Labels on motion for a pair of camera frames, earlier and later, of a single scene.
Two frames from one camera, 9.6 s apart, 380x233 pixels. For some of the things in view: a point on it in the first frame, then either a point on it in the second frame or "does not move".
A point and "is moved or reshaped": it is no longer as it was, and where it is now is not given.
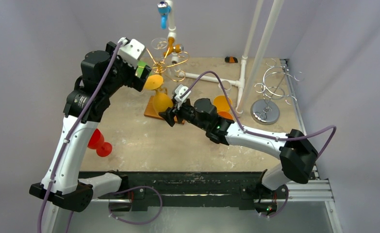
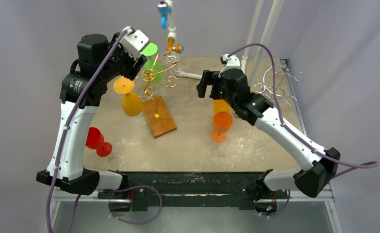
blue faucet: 164,8 does not move
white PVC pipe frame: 239,85 does not move
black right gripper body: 178,112 → 209,83
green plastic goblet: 141,64 is moved or reshaped
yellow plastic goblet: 222,103 does not move
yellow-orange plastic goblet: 161,101 → 132,105
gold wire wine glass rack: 152,110 → 159,120
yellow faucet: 171,47 does not move
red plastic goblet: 96,141 does not move
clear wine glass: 159,43 → 169,57
